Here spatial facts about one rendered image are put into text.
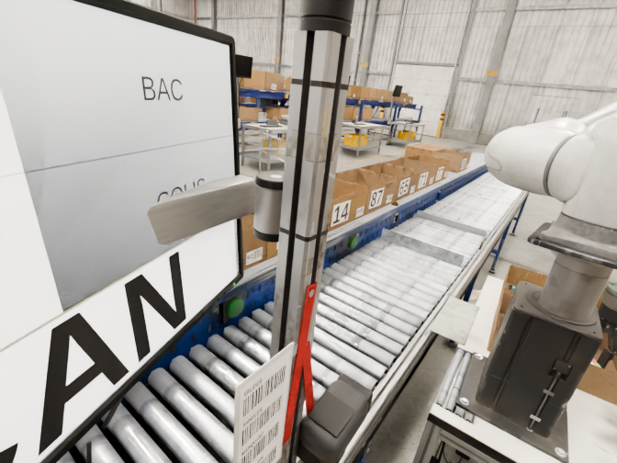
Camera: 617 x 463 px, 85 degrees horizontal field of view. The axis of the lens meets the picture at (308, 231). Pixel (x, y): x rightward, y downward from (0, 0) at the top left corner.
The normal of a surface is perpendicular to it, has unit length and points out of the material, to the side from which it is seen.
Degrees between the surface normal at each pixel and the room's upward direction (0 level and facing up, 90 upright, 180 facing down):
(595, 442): 0
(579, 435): 0
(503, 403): 90
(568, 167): 87
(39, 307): 86
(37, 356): 86
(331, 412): 8
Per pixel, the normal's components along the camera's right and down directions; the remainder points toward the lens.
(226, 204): 0.85, 0.29
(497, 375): -0.57, 0.26
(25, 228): 0.95, 0.15
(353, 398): 0.02, -0.87
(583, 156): -0.94, -0.09
